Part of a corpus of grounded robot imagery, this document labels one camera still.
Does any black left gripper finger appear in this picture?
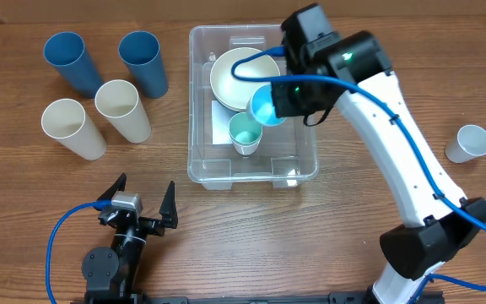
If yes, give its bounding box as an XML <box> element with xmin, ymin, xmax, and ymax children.
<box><xmin>97</xmin><ymin>173</ymin><xmax>127</xmax><ymax>201</ymax></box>
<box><xmin>159</xmin><ymin>181</ymin><xmax>178</xmax><ymax>229</ymax></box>

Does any light blue small cup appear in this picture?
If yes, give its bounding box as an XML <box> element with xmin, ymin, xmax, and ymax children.
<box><xmin>246</xmin><ymin>84</ymin><xmax>286</xmax><ymax>127</ymax></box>

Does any green small cup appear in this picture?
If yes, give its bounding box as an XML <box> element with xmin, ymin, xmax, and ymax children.
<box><xmin>229</xmin><ymin>112</ymin><xmax>263</xmax><ymax>145</ymax></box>

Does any cream bowl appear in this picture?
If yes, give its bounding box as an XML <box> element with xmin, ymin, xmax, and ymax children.
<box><xmin>210</xmin><ymin>47</ymin><xmax>280</xmax><ymax>105</ymax></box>
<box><xmin>213</xmin><ymin>93</ymin><xmax>251</xmax><ymax>112</ymax></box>

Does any cream bowl front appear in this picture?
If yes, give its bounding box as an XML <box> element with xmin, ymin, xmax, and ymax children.
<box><xmin>210</xmin><ymin>47</ymin><xmax>280</xmax><ymax>105</ymax></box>

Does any pink small cup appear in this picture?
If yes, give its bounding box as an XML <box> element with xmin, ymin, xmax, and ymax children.
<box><xmin>232</xmin><ymin>138</ymin><xmax>261</xmax><ymax>156</ymax></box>

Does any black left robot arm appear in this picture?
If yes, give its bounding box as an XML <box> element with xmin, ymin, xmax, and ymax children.
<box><xmin>82</xmin><ymin>173</ymin><xmax>178</xmax><ymax>303</ymax></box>

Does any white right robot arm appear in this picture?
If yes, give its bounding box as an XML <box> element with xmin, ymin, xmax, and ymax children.
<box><xmin>273</xmin><ymin>30</ymin><xmax>486</xmax><ymax>303</ymax></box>

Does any cream tall cup right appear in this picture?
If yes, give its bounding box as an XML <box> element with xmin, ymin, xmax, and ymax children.
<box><xmin>94</xmin><ymin>79</ymin><xmax>152</xmax><ymax>144</ymax></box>

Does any cream tall cup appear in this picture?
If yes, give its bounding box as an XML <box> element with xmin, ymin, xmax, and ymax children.
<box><xmin>94</xmin><ymin>79</ymin><xmax>152</xmax><ymax>144</ymax></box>
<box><xmin>41</xmin><ymin>98</ymin><xmax>107</xmax><ymax>160</ymax></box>

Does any cream tall cup front left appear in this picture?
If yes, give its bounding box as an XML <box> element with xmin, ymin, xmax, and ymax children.
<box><xmin>41</xmin><ymin>98</ymin><xmax>107</xmax><ymax>160</ymax></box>

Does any clear plastic storage bin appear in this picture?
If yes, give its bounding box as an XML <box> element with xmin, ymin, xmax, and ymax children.
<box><xmin>187</xmin><ymin>24</ymin><xmax>318</xmax><ymax>190</ymax></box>

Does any white label in bin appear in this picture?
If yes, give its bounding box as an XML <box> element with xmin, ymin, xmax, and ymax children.
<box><xmin>211</xmin><ymin>100</ymin><xmax>235</xmax><ymax>145</ymax></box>

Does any dark blue tall cup right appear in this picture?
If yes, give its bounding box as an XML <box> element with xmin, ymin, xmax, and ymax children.
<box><xmin>118</xmin><ymin>30</ymin><xmax>169</xmax><ymax>99</ymax></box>

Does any dark blue tall cup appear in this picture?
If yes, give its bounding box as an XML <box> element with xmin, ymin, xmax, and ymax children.
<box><xmin>43</xmin><ymin>31</ymin><xmax>104</xmax><ymax>99</ymax></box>
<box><xmin>118</xmin><ymin>30</ymin><xmax>169</xmax><ymax>99</ymax></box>

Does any dark blue tall cup left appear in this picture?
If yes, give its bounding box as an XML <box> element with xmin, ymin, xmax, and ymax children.
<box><xmin>43</xmin><ymin>31</ymin><xmax>104</xmax><ymax>99</ymax></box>

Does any grey small cup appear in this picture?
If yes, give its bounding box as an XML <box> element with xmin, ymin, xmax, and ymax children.
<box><xmin>445</xmin><ymin>124</ymin><xmax>486</xmax><ymax>163</ymax></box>

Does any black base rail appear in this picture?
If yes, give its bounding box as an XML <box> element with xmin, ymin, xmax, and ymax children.
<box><xmin>70</xmin><ymin>290</ymin><xmax>446</xmax><ymax>304</ymax></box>

